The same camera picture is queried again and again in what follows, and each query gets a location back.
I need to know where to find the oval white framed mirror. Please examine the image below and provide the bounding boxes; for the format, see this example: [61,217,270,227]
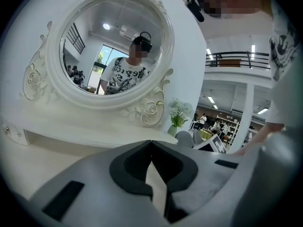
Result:
[21,0,175,129]

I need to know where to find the green vase with white flowers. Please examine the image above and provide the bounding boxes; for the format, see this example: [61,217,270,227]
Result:
[167,97,195,138]

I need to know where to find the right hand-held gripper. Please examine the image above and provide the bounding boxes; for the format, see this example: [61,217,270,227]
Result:
[192,135,229,155]

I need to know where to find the grey upholstered chair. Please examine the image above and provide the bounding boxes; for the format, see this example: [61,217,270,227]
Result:
[175,131,195,149]
[192,128,202,142]

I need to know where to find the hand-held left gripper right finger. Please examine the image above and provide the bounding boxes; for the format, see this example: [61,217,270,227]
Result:
[151,140,247,223]

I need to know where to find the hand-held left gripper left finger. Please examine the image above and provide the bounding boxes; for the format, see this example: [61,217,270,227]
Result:
[27,140,170,227]

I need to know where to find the black head-mounted camera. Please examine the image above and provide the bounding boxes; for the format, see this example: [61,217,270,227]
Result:
[185,0,205,23]

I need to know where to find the white ornate desk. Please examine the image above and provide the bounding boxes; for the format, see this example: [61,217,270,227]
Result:
[0,0,180,200]

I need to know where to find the person's right forearm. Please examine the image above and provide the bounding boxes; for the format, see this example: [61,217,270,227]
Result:
[233,121,286,156]

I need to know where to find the black balcony railing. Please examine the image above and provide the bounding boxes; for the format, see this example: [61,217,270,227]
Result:
[205,51,271,70]

